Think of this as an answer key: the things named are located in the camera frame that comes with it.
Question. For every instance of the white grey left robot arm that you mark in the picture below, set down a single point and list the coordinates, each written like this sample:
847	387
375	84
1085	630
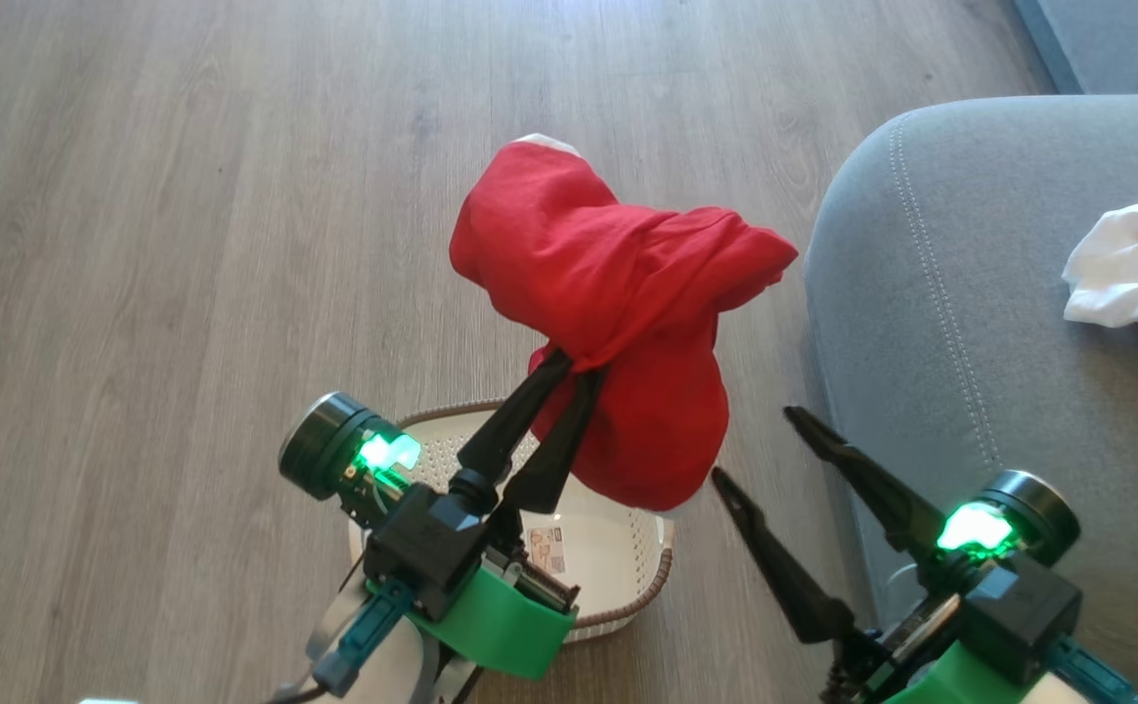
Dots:
388	665

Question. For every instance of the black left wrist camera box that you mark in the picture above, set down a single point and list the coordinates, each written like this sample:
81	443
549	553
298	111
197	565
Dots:
422	548

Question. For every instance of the printed sticker label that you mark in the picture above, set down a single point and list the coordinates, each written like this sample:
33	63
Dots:
545	550

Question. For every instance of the blue-grey upholstered furniture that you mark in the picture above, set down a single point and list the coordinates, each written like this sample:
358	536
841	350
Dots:
1116	39

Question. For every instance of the grey fabric sofa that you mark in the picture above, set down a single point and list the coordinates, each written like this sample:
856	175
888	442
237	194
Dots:
999	342

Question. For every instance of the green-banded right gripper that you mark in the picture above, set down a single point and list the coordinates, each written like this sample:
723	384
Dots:
931	675

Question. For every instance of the white basket with brown rim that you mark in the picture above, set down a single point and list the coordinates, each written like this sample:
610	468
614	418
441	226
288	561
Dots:
613	562

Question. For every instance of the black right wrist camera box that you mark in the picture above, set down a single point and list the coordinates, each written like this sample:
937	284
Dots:
1024	616

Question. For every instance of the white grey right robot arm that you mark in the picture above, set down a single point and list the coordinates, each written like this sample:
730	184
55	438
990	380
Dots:
1043	694

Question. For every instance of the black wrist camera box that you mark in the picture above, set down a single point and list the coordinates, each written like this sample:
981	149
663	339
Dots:
422	548
1024	616

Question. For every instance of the red and white garment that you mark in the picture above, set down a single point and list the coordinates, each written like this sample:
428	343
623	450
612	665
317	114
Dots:
1136	264

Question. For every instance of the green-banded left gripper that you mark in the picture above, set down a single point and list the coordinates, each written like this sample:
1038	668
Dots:
501	626

